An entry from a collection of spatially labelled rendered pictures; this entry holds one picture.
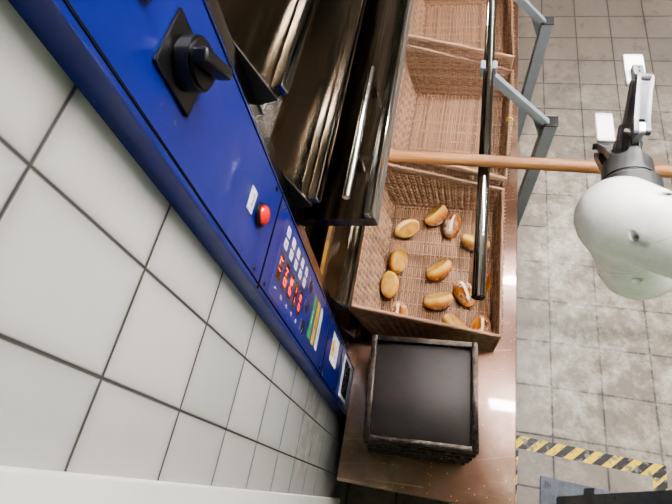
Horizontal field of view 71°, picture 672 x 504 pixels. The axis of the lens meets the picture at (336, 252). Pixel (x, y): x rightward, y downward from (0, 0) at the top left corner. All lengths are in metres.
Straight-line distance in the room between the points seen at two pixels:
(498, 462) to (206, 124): 1.35
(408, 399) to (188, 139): 1.00
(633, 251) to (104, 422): 0.59
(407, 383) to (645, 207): 0.83
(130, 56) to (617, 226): 0.55
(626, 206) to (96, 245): 0.57
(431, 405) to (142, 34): 1.11
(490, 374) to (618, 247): 1.04
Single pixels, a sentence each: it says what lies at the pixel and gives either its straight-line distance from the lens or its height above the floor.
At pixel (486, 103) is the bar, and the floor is 1.17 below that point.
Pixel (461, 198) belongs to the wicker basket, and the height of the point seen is 0.66.
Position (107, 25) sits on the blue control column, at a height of 1.98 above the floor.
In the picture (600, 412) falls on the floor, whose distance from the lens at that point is 2.33.
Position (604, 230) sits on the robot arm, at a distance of 0.67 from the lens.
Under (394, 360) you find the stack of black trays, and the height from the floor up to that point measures 0.87.
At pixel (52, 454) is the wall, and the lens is 0.42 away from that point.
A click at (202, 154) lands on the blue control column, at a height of 1.82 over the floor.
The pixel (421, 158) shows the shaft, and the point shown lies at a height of 1.20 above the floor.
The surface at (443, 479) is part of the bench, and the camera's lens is 1.59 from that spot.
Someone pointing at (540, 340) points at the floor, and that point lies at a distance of 2.34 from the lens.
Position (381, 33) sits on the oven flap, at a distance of 1.24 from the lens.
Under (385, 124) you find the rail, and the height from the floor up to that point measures 1.44.
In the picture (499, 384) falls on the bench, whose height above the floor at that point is 0.58.
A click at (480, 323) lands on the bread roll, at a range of 1.62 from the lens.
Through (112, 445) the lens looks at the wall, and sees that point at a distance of 0.48.
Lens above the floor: 2.16
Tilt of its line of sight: 61 degrees down
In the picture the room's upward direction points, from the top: 16 degrees counter-clockwise
